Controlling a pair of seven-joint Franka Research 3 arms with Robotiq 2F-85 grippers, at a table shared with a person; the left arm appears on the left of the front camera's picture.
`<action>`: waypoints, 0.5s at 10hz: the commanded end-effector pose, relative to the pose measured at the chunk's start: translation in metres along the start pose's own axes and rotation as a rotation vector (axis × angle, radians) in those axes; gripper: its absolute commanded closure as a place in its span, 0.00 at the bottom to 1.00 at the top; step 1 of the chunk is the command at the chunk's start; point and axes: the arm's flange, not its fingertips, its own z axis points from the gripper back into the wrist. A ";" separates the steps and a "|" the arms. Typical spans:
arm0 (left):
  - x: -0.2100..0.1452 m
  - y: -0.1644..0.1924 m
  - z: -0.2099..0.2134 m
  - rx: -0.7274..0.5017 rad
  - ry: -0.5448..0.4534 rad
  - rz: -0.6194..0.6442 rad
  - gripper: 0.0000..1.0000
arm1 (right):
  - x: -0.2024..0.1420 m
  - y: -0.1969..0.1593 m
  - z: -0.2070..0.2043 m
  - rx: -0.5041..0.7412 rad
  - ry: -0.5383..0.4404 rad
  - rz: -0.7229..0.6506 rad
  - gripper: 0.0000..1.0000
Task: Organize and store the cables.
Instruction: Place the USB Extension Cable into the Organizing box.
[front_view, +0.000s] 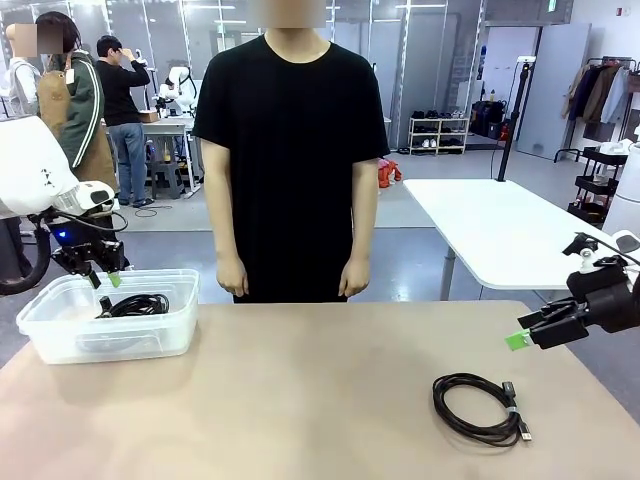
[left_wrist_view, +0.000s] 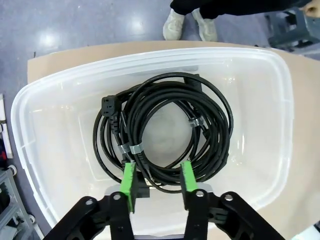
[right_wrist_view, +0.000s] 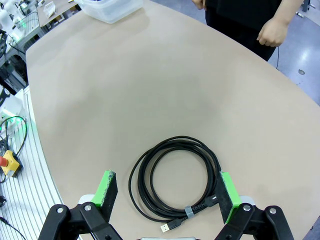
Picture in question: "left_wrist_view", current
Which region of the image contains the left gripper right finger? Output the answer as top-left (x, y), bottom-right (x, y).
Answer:
top-left (180, 161), bottom-right (283, 240)

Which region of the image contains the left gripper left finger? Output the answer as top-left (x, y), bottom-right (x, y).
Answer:
top-left (43, 161), bottom-right (137, 240)

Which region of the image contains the black cable with white connector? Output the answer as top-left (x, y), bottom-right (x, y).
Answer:
top-left (119, 71), bottom-right (235, 185)

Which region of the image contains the black power cord with plug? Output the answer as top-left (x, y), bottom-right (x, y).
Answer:
top-left (92, 73), bottom-right (227, 198)

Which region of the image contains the person's left hand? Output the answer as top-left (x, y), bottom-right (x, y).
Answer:
top-left (302, 3), bottom-right (320, 18)

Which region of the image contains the clear plastic storage bin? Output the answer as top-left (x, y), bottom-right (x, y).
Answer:
top-left (10, 46), bottom-right (293, 227)

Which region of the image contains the light grey sneaker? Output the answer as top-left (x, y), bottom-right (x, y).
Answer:
top-left (191, 9), bottom-right (218, 42)
top-left (162, 9), bottom-right (186, 41)

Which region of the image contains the person in black t-shirt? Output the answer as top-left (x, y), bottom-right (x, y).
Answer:
top-left (169, 0), bottom-right (251, 20)

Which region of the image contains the grey metal frame cart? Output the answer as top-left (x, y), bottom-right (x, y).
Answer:
top-left (0, 166), bottom-right (44, 240)

